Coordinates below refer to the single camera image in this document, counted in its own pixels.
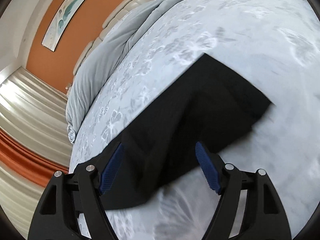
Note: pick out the light grey duvet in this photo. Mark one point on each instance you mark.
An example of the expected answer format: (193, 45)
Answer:
(103, 60)

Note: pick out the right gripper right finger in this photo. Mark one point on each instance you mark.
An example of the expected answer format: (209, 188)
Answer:
(264, 215)

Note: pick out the cream padded headboard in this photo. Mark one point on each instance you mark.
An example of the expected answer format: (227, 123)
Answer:
(115, 16)

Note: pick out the teal feather wall painting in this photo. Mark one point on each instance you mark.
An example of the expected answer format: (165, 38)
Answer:
(59, 23)

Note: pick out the black pants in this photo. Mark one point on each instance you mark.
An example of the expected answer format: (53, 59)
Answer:
(208, 103)

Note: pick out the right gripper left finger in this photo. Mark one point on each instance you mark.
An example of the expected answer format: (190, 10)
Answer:
(67, 196)

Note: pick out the beige and orange curtains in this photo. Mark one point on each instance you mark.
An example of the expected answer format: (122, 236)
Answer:
(34, 144)

